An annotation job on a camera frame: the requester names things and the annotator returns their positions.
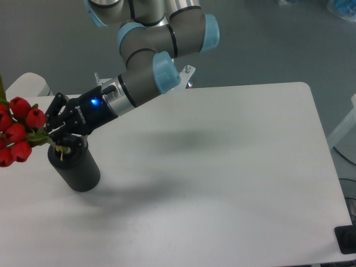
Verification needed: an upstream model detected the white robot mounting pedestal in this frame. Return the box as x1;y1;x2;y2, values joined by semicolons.
94;65;196;90

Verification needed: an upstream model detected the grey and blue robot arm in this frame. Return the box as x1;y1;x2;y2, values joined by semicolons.
45;1;220;149

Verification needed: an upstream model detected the white furniture at right edge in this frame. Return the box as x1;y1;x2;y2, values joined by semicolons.
327;95;355;150

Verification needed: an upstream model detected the white rounded side table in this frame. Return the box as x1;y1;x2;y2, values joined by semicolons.
6;72;53;100

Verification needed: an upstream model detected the black ribbed cylindrical vase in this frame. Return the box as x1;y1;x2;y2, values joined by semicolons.
47;146;101;192

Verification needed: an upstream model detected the red tulip bouquet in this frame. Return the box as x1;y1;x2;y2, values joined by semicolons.
1;82;73;167

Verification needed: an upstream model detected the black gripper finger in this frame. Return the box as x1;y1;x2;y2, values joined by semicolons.
44;92;69;132
49;128;88;149

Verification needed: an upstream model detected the blue plastic bag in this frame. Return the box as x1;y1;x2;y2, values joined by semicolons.
327;0;355;22

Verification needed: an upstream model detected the black device at table edge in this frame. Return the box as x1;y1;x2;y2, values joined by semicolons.
334;225;355;255

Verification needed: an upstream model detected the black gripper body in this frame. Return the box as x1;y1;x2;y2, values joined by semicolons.
55;86;118;135

